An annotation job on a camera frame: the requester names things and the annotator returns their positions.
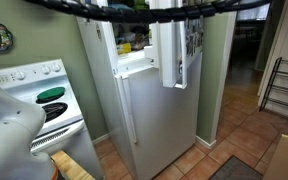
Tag white refrigerator body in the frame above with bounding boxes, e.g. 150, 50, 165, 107
76, 0, 203, 180

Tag yellow food box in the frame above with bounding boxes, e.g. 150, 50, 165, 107
117, 42, 132, 56

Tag dark food package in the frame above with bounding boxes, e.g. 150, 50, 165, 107
130, 25, 151, 51

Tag fridge photo magnets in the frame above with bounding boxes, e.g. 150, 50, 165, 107
183, 16, 205, 58

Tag bottle shaped magnet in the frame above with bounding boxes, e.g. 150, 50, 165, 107
95, 23, 102, 41

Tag white electric stove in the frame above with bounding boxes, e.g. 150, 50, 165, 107
0, 59, 105, 180

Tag green pot lid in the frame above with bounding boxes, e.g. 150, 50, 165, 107
36, 86, 67, 102

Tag bright window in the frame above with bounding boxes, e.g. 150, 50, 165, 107
237, 5, 272, 22

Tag light wooden table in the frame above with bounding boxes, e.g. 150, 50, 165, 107
262, 133, 288, 180

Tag thick black corrugated cable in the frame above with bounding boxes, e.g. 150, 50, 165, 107
23, 0, 272, 24

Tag black wire shoe rack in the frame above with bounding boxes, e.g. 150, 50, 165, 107
258, 56, 288, 113

